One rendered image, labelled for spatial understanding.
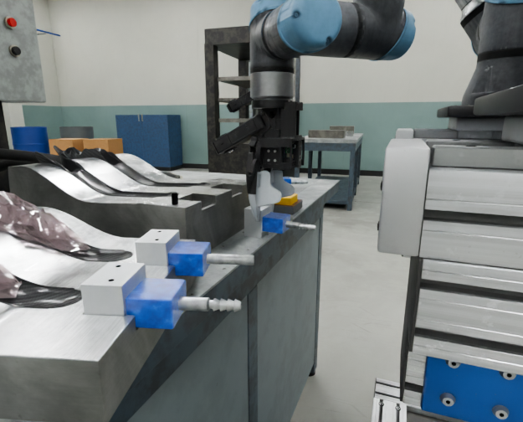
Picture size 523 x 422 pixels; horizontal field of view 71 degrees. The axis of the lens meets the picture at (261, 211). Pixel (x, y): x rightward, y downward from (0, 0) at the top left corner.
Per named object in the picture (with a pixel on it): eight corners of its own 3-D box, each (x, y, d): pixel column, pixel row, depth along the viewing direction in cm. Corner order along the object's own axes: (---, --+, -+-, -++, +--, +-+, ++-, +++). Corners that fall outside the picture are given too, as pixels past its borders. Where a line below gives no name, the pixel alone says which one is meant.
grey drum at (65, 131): (98, 170, 744) (94, 126, 723) (98, 174, 692) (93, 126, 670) (66, 172, 722) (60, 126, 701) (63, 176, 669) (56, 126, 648)
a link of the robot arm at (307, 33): (368, -11, 49) (325, 11, 59) (293, -23, 45) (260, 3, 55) (364, 53, 51) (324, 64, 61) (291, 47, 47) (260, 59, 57)
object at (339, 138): (360, 183, 590) (363, 126, 568) (352, 211, 414) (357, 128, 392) (316, 182, 610) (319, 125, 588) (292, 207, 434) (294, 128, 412)
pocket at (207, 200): (217, 216, 63) (216, 195, 62) (201, 223, 58) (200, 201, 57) (194, 213, 64) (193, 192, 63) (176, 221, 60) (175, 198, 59)
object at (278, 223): (318, 238, 68) (320, 210, 67) (310, 246, 64) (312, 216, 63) (255, 229, 73) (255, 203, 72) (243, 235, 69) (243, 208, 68)
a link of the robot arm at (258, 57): (259, -9, 54) (242, 7, 62) (260, 69, 57) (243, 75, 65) (307, -3, 57) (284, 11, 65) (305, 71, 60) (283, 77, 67)
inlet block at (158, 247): (255, 272, 46) (255, 231, 44) (251, 290, 41) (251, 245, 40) (154, 269, 47) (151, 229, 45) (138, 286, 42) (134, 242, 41)
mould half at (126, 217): (254, 221, 79) (254, 158, 75) (187, 265, 55) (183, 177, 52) (81, 203, 97) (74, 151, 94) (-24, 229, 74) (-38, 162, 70)
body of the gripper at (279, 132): (290, 174, 61) (291, 99, 58) (244, 171, 64) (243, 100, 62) (304, 168, 68) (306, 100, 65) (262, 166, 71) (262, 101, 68)
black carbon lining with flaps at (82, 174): (215, 192, 74) (213, 146, 72) (167, 211, 59) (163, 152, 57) (86, 182, 87) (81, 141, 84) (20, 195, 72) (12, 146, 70)
